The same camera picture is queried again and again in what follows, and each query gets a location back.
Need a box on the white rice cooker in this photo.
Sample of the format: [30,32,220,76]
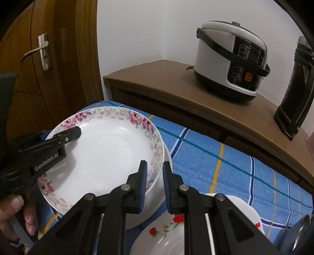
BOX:
[193,21,271,101]

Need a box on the wooden door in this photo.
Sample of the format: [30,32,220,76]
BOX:
[0,0,103,152]

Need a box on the silver door handle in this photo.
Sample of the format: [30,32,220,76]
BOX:
[21,33,52,72]

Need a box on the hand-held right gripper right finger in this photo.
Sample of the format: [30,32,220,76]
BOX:
[162,161,281,255]

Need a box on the steel bowl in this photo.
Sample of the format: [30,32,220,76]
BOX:
[286,214,313,255]

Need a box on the person's left hand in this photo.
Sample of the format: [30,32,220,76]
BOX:
[0,190,38,246]

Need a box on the tall black flask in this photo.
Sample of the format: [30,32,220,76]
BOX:
[273,36,314,141]

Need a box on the white plate edge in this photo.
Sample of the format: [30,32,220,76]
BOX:
[120,104,173,231]

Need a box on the red floral white plate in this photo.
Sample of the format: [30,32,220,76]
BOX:
[130,193,267,255]

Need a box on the wooden cabinet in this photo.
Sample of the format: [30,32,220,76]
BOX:
[103,59,314,194]

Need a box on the pink floral plate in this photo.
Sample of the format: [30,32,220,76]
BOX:
[37,107,165,214]

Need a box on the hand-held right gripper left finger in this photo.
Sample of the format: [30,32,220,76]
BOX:
[29,160,148,255]

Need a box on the blue plaid cloth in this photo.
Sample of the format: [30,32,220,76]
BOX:
[25,100,314,255]

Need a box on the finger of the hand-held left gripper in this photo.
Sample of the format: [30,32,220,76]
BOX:
[45,126,82,148]

